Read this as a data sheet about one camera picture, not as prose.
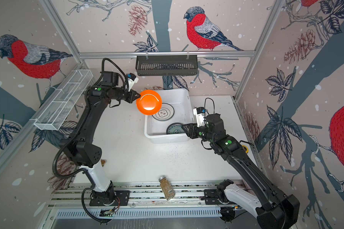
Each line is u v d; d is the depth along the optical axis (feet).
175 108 3.73
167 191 2.34
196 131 2.04
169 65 3.40
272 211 1.19
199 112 2.08
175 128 3.31
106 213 2.35
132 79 2.30
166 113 3.59
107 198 2.19
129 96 2.32
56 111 2.39
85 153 1.54
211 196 2.40
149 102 2.74
